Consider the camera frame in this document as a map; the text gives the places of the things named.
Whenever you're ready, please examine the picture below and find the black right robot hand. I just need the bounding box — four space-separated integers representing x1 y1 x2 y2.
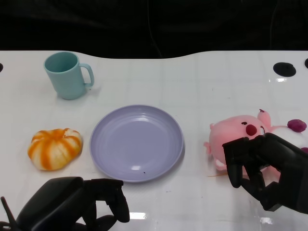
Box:
222 132 308 214

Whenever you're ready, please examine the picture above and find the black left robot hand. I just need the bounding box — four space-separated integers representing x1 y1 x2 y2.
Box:
15 177 131 231

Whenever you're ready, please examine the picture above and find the pink plush doll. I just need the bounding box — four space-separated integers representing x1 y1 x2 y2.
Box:
203 109 308 177

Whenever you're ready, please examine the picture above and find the lavender round plate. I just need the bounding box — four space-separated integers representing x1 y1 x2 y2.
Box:
90 104 185 184

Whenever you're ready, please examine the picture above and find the orange white striped pumpkin toy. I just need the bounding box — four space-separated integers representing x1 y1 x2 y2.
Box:
27 128 83 171

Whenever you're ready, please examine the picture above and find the light teal mug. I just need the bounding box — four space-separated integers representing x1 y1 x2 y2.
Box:
43 51 95 100

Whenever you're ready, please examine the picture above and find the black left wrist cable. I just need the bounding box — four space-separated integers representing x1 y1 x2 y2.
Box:
0 196 19 231

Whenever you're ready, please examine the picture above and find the thin dark hanging cable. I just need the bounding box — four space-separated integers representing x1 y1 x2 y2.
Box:
147 0 162 58

